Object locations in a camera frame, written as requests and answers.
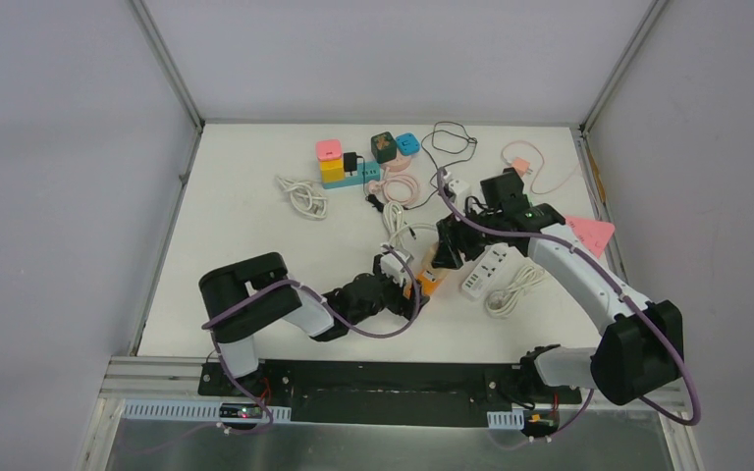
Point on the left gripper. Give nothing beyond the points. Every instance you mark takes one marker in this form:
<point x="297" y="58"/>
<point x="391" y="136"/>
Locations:
<point x="406" y="293"/>

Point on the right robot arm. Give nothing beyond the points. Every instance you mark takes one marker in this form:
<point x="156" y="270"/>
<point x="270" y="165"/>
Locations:
<point x="641" y="342"/>

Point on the orange power strip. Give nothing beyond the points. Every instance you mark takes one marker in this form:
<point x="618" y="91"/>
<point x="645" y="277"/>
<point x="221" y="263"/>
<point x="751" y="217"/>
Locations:
<point x="429" y="278"/>

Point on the pink cube socket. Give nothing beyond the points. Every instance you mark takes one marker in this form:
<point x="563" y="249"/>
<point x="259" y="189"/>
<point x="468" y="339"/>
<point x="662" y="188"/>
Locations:
<point x="328" y="150"/>

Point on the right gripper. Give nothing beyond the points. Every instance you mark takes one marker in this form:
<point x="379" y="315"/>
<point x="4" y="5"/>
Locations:
<point x="451" y="233"/>

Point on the blue cube socket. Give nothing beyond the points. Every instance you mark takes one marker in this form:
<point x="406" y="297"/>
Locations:
<point x="407" y="144"/>

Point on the pink triangular power strip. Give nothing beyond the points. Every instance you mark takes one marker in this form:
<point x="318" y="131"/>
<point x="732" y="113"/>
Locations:
<point x="594" y="235"/>

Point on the white power strip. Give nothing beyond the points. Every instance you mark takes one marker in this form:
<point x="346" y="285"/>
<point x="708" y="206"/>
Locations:
<point x="493" y="270"/>

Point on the round pink socket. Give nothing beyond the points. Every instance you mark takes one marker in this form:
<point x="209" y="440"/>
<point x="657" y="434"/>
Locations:
<point x="399" y="164"/>

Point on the yellow cube socket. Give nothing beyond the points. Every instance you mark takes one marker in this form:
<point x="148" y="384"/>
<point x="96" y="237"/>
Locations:
<point x="332" y="171"/>

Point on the teal power strip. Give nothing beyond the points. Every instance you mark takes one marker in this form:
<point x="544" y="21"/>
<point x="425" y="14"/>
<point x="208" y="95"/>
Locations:
<point x="367" y="171"/>

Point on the dark green cube socket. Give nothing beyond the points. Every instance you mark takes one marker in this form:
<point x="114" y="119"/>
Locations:
<point x="383" y="147"/>

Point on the salmon pink charger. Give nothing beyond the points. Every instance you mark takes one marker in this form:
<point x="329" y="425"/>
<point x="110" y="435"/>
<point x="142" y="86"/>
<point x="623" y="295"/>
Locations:
<point x="522" y="166"/>

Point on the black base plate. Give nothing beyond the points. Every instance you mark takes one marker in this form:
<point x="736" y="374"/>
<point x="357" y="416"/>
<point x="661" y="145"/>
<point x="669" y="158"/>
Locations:
<point x="459" y="395"/>

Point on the beige dragon cube adapter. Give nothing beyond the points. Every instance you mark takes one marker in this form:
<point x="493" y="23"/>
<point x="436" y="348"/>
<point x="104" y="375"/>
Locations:
<point x="435" y="252"/>

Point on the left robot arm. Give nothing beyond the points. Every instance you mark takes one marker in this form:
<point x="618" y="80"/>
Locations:
<point x="244" y="298"/>

